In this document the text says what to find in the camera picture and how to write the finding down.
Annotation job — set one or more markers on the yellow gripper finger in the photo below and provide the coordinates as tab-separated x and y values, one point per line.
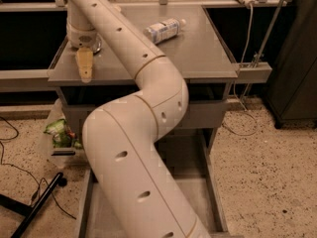
84	60

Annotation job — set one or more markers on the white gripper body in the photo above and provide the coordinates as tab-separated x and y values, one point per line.
83	38

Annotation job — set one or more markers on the crushed orange soda can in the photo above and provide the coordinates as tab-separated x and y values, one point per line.
97	46

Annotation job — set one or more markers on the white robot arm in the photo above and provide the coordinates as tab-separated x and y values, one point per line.
138	116

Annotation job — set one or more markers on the open grey middle drawer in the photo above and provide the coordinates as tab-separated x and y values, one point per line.
186	155

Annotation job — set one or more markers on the clear plastic water bottle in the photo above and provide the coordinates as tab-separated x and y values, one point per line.
164	30

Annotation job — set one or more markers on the green snack bag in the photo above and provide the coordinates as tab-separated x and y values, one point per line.
62	135

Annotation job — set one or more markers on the clear plastic bin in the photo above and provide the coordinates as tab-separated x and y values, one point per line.
61	157

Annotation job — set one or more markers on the black metal stand leg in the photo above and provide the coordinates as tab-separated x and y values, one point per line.
29	212

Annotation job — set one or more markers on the dark cabinet at right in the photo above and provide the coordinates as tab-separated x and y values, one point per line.
292	88

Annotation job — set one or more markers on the slanted metal rod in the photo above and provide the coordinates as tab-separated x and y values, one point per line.
252	66

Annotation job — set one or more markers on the grey metal rail frame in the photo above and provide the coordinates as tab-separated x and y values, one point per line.
24	76

